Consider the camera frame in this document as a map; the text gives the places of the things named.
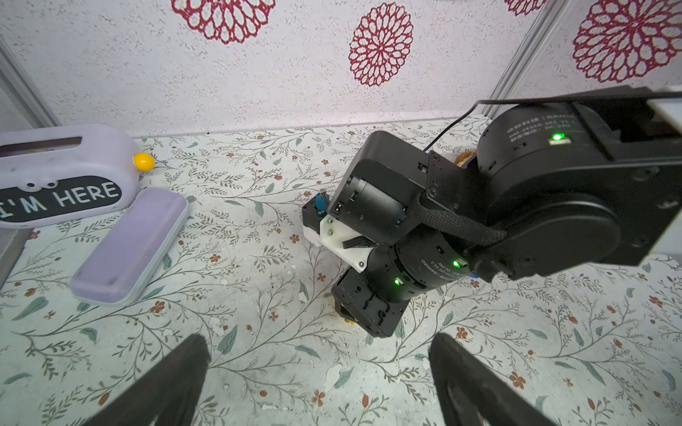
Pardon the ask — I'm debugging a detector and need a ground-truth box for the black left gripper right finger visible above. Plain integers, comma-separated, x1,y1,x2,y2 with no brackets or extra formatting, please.
429,333,552,426

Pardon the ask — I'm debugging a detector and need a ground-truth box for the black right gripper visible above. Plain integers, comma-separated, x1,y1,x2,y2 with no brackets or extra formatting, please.
331,267,408,338

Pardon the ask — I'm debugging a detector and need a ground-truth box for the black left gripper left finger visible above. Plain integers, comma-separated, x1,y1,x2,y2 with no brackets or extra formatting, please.
85,334,211,425

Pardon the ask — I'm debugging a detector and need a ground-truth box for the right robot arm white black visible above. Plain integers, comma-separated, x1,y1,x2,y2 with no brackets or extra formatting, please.
327,86,681,337

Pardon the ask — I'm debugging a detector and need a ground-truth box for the purple pencil case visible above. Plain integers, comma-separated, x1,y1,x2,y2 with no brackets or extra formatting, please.
69,187,189,306

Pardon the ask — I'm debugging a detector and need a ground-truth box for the brown plush teddy bear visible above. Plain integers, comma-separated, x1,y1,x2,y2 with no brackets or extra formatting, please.
455,151,476,168

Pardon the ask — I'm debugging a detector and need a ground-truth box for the purple toy radio clock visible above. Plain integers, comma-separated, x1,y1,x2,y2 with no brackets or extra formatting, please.
1,124,156,230

